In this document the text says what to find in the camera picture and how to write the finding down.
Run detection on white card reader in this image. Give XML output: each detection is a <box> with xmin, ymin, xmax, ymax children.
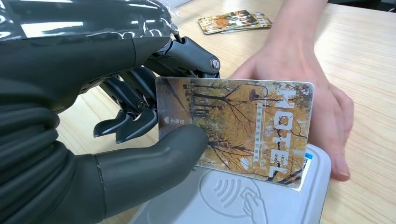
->
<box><xmin>128</xmin><ymin>143</ymin><xmax>332</xmax><ymax>224</ymax></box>

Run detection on person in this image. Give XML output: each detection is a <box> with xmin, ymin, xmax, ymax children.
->
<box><xmin>229</xmin><ymin>0</ymin><xmax>355</xmax><ymax>182</ymax></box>

